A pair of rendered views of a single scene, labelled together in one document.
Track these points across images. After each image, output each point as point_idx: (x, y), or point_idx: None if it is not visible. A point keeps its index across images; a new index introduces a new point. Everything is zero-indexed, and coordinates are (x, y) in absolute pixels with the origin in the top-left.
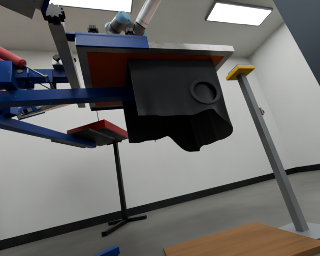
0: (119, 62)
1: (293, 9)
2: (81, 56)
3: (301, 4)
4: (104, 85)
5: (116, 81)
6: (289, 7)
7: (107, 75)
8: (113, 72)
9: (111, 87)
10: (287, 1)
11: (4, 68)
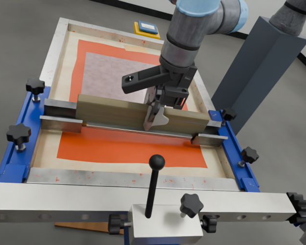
0: (195, 145)
1: (236, 107)
2: None
3: (238, 108)
4: (138, 160)
5: (148, 142)
6: (237, 104)
7: (169, 157)
8: (175, 150)
9: (130, 148)
10: (239, 102)
11: None
